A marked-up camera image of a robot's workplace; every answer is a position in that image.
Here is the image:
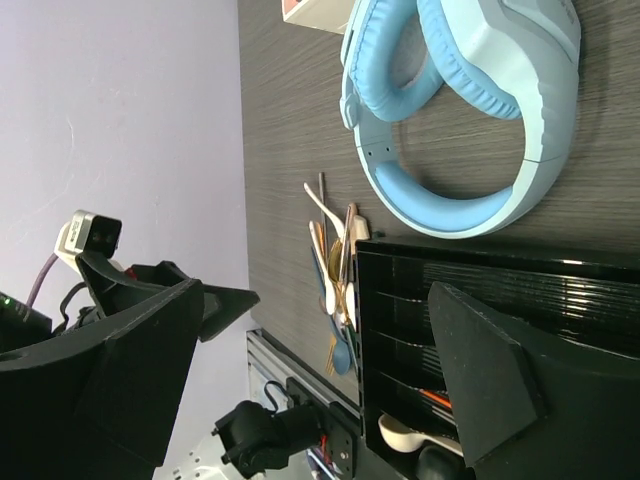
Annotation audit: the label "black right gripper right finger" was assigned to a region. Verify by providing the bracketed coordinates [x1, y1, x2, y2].
[428, 282, 639, 479]

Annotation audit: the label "white thin plastic spoon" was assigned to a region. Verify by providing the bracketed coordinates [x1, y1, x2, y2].
[303, 182, 345, 237]

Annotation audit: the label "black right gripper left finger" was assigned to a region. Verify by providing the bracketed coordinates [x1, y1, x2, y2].
[1, 260, 259, 479]

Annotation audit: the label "black cutlery tray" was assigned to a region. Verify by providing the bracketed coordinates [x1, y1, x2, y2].
[355, 239, 639, 479]

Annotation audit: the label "pink cube box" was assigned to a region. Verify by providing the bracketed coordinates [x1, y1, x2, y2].
[281, 0, 355, 34]

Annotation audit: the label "blue plastic spoon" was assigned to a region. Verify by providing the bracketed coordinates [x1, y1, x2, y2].
[311, 249, 352, 376]

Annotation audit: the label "small white ceramic spoon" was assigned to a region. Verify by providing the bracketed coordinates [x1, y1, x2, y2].
[378, 414, 463, 456]

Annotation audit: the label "black spoon in tray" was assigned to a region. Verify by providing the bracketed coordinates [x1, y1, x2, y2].
[415, 445, 465, 480]

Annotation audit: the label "light blue headphones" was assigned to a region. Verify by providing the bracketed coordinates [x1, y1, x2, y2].
[339, 1, 581, 239]

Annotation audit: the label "orange chopstick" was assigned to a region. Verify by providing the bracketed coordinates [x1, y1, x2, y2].
[420, 390, 452, 410]

